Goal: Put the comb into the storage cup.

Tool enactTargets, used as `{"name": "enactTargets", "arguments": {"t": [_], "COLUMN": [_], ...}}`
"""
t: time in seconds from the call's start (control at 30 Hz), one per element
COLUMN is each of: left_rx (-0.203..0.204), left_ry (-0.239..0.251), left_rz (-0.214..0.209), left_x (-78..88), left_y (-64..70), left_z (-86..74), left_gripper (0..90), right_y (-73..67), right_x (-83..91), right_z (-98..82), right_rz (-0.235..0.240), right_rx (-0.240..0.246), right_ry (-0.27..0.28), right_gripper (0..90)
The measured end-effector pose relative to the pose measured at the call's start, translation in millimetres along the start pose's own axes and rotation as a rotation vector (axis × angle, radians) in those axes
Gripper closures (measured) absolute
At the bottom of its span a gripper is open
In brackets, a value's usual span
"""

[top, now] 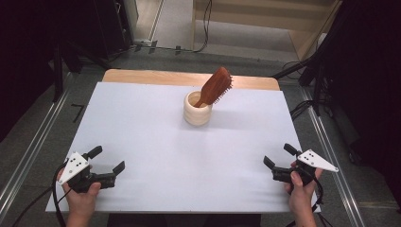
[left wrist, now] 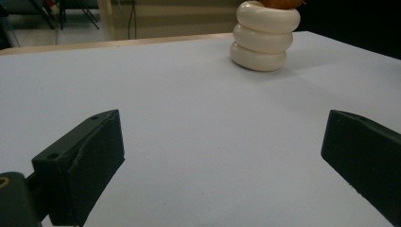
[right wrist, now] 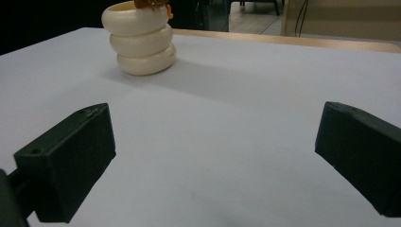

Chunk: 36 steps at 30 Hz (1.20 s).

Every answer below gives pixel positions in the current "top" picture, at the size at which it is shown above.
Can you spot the metal floor rail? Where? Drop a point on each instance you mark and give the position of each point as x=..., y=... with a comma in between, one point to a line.
x=31, y=151
x=334, y=189

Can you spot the black metal stand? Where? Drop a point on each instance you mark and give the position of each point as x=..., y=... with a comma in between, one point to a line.
x=58, y=72
x=317, y=82

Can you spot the brown wooden hairbrush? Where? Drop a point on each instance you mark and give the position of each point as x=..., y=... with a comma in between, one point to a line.
x=216, y=86

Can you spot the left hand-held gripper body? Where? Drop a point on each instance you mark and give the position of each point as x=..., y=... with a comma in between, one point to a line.
x=74, y=167

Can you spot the person's left hand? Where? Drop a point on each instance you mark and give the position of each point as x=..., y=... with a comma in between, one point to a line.
x=80, y=201

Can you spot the person's dark legs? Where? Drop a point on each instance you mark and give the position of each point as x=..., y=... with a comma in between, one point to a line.
x=183, y=220

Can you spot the light wooden furniture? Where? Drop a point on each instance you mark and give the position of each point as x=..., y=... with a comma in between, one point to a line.
x=309, y=34

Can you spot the wooden table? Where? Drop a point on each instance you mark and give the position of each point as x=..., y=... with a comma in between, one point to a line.
x=157, y=77

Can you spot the person's right hand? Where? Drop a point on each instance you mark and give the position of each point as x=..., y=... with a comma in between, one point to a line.
x=301, y=198

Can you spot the cream ribbed cup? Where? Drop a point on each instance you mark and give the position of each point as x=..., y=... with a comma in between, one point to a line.
x=197, y=115

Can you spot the white board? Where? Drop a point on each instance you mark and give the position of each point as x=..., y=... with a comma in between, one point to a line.
x=189, y=157

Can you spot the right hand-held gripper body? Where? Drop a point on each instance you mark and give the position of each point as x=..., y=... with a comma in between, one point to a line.
x=315, y=161

